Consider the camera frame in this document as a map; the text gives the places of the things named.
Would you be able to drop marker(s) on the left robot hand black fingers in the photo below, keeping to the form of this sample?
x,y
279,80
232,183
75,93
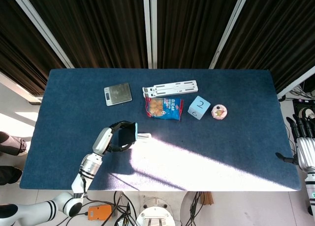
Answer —
x,y
103,139

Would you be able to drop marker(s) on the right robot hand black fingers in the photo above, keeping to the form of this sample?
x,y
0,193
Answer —
x,y
306,149

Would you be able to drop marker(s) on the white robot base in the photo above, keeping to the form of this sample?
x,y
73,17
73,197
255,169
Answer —
x,y
155,217

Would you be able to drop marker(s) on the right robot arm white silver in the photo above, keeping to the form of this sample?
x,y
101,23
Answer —
x,y
310,189

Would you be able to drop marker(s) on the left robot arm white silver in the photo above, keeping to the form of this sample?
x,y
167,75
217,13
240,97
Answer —
x,y
89,165

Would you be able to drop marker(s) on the white folding phone stand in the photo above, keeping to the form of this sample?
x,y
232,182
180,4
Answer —
x,y
145,136

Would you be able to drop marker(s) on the white folding laptop stand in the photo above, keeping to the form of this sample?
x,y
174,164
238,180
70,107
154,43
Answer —
x,y
172,87

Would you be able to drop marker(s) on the silver kitchen scale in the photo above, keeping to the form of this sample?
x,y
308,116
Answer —
x,y
118,93

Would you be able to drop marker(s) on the blue snack bag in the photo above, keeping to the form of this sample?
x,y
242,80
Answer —
x,y
163,107

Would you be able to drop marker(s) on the orange control box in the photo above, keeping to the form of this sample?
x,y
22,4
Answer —
x,y
101,212

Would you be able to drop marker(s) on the blue felt table cover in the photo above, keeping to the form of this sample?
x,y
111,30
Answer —
x,y
221,142

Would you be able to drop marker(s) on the person's dark shoe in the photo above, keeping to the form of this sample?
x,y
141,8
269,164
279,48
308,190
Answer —
x,y
9,175
14,143

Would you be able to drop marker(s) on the pink toy cake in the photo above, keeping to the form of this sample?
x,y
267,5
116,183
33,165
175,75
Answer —
x,y
219,111

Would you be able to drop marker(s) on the light blue numbered cube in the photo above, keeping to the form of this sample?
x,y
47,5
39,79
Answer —
x,y
198,107

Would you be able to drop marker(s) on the white frame rail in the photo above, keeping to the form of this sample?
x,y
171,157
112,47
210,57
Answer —
x,y
17,87
295,83

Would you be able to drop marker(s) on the white frame post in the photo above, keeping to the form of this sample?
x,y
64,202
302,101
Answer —
x,y
39,26
150,29
230,29

